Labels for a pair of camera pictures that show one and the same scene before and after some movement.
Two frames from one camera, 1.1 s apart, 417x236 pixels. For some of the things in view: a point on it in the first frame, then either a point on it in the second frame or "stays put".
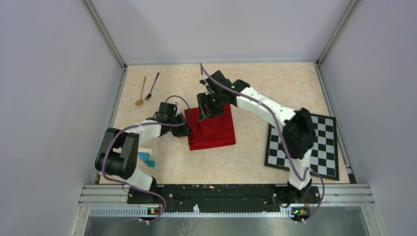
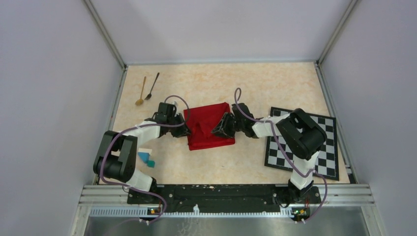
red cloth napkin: (215, 131) stays put
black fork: (149, 96) stays put
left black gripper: (184, 131) stays put
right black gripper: (203, 100) → (223, 127)
